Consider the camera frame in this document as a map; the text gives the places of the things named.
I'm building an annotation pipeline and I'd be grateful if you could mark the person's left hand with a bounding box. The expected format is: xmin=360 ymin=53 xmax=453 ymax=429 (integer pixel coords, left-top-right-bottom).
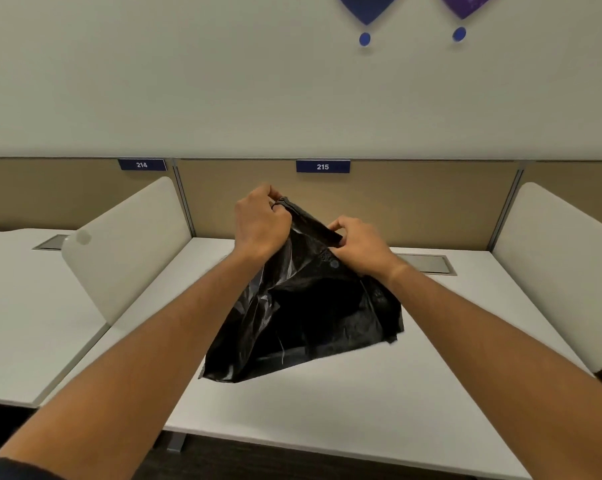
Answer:
xmin=233 ymin=183 xmax=293 ymax=260

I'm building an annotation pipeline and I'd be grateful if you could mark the person's right hand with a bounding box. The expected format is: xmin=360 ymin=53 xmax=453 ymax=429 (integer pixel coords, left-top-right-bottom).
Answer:
xmin=327 ymin=217 xmax=408 ymax=285

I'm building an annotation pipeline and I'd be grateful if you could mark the black plastic bag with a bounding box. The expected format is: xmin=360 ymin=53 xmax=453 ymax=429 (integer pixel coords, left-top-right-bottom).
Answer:
xmin=199 ymin=197 xmax=405 ymax=384

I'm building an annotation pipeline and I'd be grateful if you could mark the person's right forearm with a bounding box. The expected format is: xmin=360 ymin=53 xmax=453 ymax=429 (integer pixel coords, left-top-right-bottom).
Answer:
xmin=381 ymin=264 xmax=602 ymax=480

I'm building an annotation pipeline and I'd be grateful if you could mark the person's left forearm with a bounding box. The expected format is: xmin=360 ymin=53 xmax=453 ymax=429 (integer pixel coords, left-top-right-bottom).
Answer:
xmin=0 ymin=245 xmax=282 ymax=480

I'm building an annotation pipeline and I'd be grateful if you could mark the beige partition screen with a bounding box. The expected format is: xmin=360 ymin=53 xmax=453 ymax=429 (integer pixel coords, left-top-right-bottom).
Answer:
xmin=175 ymin=159 xmax=524 ymax=251
xmin=513 ymin=161 xmax=602 ymax=235
xmin=0 ymin=157 xmax=182 ymax=232

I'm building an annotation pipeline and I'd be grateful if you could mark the blue desk number label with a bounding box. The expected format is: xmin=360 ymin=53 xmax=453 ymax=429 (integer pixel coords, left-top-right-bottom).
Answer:
xmin=296 ymin=160 xmax=351 ymax=174
xmin=118 ymin=159 xmax=168 ymax=172

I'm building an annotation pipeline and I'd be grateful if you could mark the white desk divider panel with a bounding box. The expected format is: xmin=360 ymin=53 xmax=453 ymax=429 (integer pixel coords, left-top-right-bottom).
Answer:
xmin=491 ymin=182 xmax=602 ymax=388
xmin=61 ymin=176 xmax=193 ymax=326

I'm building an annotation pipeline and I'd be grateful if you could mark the grey desk cable hatch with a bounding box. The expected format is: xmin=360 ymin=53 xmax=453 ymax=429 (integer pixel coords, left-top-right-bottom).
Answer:
xmin=395 ymin=254 xmax=458 ymax=277
xmin=32 ymin=234 xmax=72 ymax=251

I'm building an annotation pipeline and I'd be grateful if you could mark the blue wall decoration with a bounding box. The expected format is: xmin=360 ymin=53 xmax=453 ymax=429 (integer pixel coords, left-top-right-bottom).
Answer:
xmin=336 ymin=0 xmax=401 ymax=26

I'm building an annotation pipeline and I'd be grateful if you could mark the purple wall decoration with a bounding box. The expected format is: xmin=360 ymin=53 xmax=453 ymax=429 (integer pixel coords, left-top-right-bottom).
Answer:
xmin=438 ymin=0 xmax=497 ymax=20

